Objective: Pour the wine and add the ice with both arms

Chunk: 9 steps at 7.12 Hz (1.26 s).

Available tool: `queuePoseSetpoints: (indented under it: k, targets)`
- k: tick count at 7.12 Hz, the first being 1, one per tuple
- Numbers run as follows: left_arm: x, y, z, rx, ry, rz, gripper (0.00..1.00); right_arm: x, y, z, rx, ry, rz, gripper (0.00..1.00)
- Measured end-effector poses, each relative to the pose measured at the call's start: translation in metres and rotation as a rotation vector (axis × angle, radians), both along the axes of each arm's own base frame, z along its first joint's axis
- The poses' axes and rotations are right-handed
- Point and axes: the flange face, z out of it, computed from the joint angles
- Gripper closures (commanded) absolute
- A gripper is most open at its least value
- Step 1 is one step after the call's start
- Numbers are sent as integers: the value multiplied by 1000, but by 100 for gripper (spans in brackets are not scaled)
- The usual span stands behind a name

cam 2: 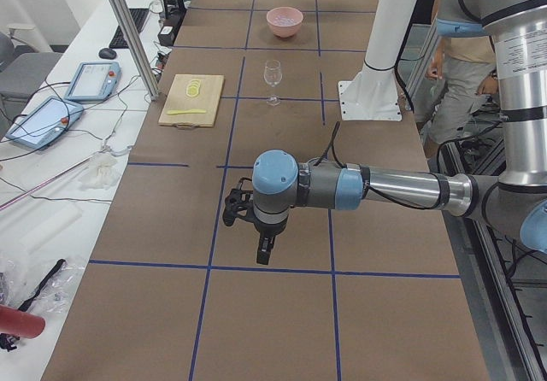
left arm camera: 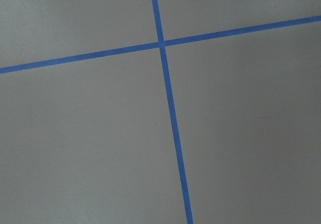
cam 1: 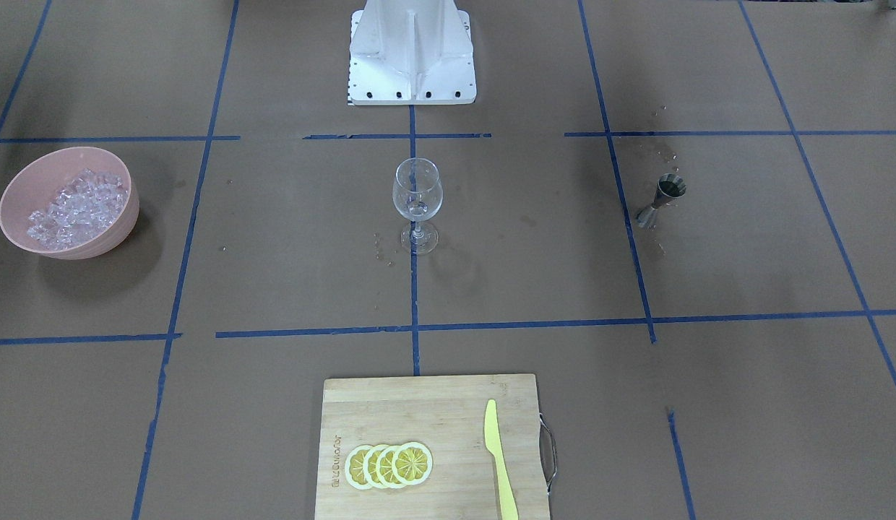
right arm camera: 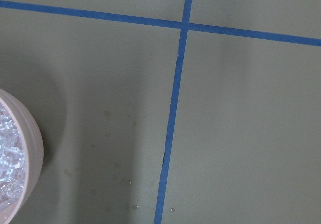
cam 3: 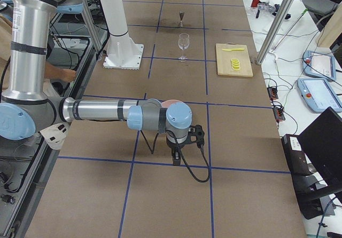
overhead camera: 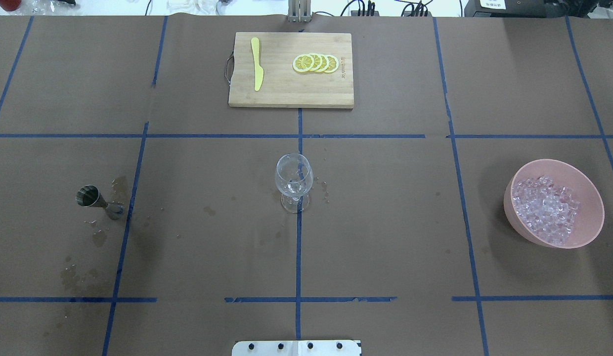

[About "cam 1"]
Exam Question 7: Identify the steel double jigger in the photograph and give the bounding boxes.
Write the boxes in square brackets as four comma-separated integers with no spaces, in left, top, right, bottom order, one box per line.
[635,173,688,228]

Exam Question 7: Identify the clear wine glass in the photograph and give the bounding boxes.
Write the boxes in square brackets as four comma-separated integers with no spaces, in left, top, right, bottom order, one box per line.
[392,157,444,256]

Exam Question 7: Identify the clear ice cubes pile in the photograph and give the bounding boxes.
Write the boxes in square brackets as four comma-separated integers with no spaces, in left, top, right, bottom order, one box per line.
[27,168,129,251]

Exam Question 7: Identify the bamboo cutting board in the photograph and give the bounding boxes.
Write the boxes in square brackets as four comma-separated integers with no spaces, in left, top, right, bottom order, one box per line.
[314,374,551,519]

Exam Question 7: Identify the yellow plastic knife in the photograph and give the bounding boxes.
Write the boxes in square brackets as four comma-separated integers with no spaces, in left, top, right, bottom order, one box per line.
[482,399,520,519]

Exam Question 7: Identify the lemon slice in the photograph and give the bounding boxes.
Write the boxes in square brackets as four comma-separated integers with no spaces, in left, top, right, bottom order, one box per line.
[345,444,374,490]
[374,446,404,488]
[392,441,434,486]
[362,444,391,488]

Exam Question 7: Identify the pink bowl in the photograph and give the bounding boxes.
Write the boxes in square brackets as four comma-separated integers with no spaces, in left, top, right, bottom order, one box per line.
[0,146,139,260]

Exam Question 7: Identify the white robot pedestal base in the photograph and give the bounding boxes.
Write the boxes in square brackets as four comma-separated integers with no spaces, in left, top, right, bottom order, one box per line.
[347,1,478,106]

